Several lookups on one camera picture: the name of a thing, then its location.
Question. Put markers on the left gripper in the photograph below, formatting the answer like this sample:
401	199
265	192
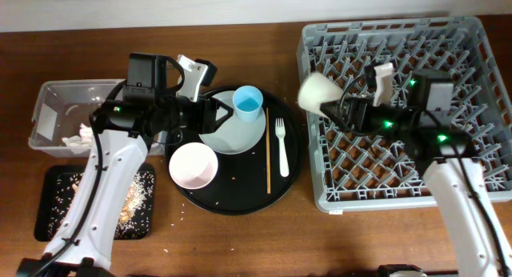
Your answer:
206	122

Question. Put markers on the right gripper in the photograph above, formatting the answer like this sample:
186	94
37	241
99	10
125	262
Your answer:
354	105

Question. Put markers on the light blue plastic cup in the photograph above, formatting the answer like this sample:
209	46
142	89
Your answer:
247	102

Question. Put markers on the grey round plate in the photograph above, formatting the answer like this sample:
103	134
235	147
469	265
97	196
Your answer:
235	136

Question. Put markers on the cream plastic cup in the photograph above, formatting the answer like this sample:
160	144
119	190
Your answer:
315	90

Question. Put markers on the pink bowl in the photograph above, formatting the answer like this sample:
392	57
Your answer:
193	166

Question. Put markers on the white napkin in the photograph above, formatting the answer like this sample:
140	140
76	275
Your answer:
84	138

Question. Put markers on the cooked rice pile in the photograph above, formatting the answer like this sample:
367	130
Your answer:
134	220

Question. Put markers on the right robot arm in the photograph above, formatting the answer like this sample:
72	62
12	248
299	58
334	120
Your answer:
445	159

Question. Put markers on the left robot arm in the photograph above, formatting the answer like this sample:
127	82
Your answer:
123	132

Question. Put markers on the grey dishwasher rack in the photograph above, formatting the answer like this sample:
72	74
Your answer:
352	173

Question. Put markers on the clear plastic waste bin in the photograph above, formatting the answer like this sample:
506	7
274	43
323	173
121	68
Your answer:
61	108

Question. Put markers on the wooden chopstick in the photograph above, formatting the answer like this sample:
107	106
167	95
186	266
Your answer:
268	161

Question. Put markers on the round black serving tray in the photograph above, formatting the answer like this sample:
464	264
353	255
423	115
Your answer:
239	187

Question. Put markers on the white plastic fork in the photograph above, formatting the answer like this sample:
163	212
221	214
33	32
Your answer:
280	132

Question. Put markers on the black rectangular tray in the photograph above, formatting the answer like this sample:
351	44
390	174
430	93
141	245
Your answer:
49	188

